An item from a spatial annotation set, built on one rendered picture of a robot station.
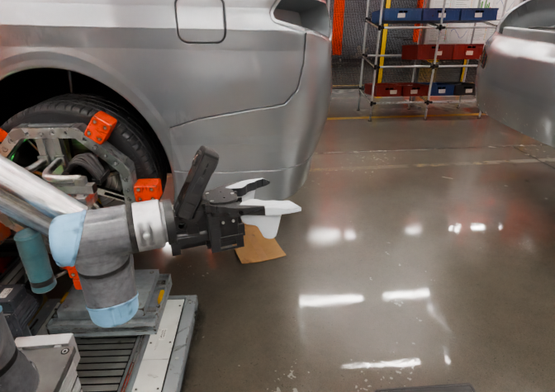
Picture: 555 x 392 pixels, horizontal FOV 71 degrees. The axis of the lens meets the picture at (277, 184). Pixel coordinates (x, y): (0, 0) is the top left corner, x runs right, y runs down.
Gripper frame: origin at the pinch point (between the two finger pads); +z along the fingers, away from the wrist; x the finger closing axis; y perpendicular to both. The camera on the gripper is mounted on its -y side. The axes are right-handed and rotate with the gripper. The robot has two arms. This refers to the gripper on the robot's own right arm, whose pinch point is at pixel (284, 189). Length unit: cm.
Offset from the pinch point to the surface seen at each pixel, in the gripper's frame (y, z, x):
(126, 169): 16, -28, -92
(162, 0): -41, -8, -88
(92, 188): 17, -39, -76
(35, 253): 45, -65, -96
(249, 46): -25, 19, -81
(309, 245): 103, 76, -161
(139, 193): 26, -25, -93
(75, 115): -4, -43, -104
